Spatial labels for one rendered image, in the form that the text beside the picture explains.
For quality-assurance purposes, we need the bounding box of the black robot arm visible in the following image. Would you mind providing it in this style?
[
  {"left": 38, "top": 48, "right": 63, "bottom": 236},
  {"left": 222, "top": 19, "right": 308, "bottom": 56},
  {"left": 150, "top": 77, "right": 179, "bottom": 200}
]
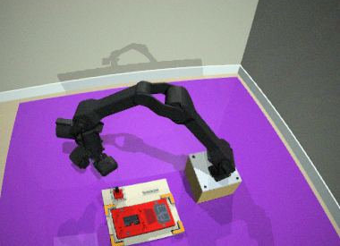
[{"left": 55, "top": 81, "right": 235, "bottom": 182}]

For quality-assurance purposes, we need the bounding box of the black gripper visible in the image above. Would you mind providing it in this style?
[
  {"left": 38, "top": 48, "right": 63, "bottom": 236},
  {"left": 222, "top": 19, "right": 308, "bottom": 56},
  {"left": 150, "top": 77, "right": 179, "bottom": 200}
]
[{"left": 75, "top": 134, "right": 118, "bottom": 176}]

